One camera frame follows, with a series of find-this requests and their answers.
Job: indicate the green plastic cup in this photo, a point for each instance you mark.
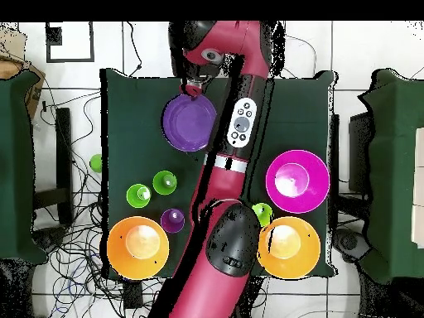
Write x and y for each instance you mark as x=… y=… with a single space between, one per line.
x=135 y=198
x=265 y=213
x=160 y=185

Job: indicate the dark green table cloth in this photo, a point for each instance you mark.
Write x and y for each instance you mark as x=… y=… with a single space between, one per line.
x=139 y=109

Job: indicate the small green plastic bowl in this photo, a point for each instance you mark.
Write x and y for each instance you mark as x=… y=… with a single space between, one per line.
x=96 y=163

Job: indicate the black stand bar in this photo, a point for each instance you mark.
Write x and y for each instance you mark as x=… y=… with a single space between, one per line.
x=334 y=149
x=64 y=149

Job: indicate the large orange plastic bowl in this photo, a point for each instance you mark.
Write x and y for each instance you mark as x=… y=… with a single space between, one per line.
x=291 y=265
x=139 y=266

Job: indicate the large pink plastic bowl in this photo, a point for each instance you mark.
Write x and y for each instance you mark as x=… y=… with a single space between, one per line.
x=298 y=202

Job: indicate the black equipment box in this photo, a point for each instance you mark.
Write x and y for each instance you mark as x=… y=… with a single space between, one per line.
x=359 y=149

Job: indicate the black floor power box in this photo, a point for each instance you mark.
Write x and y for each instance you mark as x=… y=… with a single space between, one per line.
x=133 y=294

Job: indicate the grey round stand base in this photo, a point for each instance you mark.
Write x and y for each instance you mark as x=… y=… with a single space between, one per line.
x=347 y=243

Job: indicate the brown cardboard box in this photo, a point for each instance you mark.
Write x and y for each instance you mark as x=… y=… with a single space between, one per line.
x=34 y=96

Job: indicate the purple plastic cup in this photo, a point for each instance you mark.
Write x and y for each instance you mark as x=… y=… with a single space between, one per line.
x=172 y=222

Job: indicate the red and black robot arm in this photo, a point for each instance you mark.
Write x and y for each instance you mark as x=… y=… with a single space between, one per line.
x=218 y=291

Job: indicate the green side table cloth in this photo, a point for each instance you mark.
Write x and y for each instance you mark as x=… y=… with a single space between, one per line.
x=16 y=165
x=394 y=165

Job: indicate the black square floor frame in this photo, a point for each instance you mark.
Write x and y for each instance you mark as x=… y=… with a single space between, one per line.
x=70 y=60

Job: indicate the purple plastic bowl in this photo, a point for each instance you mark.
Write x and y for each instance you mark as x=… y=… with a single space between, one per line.
x=188 y=124

